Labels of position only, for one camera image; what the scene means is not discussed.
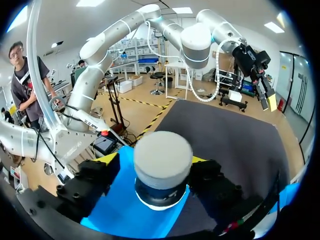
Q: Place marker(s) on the white bottle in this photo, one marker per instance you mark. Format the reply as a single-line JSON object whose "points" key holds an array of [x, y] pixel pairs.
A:
{"points": [[162, 160]]}

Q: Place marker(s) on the person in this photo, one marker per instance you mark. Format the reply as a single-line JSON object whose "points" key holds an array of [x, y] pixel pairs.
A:
{"points": [[81, 64], [22, 82]]}

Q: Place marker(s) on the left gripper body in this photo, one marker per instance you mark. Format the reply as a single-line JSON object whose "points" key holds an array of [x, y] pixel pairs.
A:
{"points": [[250, 58]]}

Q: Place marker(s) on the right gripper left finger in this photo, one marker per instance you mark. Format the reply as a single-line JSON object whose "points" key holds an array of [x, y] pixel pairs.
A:
{"points": [[85, 185]]}

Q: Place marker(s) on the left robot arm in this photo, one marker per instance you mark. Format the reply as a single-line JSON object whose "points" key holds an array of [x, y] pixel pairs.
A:
{"points": [[92, 67]]}

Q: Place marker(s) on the blue plastic bin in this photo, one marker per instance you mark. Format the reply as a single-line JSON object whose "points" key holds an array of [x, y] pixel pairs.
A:
{"points": [[290, 195], [125, 212]]}

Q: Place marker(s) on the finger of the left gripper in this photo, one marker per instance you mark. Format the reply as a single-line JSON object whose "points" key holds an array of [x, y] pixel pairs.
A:
{"points": [[261, 96], [271, 98]]}

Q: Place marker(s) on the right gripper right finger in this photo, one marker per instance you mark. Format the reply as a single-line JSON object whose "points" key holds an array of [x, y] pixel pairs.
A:
{"points": [[215, 182]]}

